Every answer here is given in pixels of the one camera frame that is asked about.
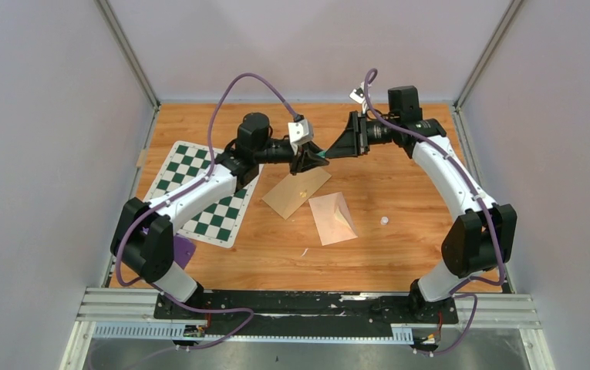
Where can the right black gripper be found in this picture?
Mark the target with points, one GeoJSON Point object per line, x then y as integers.
{"type": "Point", "coordinates": [353, 141]}

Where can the aluminium frame rail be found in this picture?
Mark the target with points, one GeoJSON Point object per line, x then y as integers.
{"type": "Point", "coordinates": [128, 313]}

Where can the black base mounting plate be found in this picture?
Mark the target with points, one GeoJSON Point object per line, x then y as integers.
{"type": "Point", "coordinates": [308, 313]}

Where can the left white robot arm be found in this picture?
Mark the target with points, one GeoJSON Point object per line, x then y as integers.
{"type": "Point", "coordinates": [231, 171]}

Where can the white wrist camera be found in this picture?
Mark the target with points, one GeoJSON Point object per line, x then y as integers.
{"type": "Point", "coordinates": [360, 96]}
{"type": "Point", "coordinates": [300, 132]}

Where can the pink paper envelope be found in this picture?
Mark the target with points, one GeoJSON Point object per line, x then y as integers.
{"type": "Point", "coordinates": [332, 218]}

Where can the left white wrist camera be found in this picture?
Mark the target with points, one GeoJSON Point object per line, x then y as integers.
{"type": "Point", "coordinates": [300, 132]}

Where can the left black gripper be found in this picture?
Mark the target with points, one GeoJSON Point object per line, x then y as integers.
{"type": "Point", "coordinates": [305, 158]}

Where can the tan kraft envelope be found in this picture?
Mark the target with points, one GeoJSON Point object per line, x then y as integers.
{"type": "Point", "coordinates": [291, 192]}

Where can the green white chessboard mat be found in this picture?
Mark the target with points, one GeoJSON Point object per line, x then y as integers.
{"type": "Point", "coordinates": [219, 223]}

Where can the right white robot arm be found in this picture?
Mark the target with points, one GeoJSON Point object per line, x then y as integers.
{"type": "Point", "coordinates": [481, 237]}

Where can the purple plastic piece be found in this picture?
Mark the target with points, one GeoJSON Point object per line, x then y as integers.
{"type": "Point", "coordinates": [183, 249]}

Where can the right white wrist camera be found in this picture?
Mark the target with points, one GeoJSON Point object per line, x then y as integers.
{"type": "Point", "coordinates": [360, 96]}

